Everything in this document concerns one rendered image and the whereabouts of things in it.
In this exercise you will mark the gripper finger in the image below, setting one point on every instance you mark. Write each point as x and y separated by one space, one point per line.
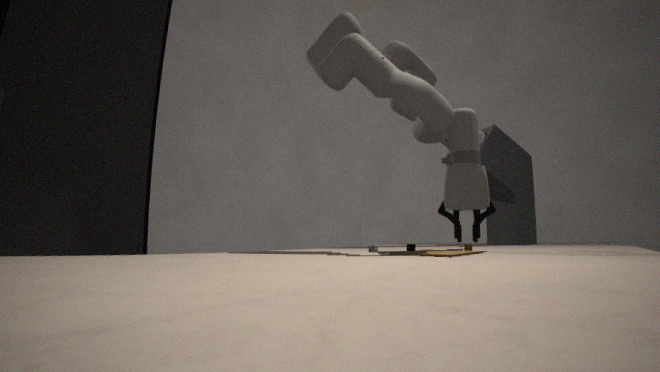
478 218
454 219

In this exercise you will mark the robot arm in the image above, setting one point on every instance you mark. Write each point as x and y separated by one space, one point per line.
347 55

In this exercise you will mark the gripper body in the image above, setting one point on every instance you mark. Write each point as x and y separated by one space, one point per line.
466 187

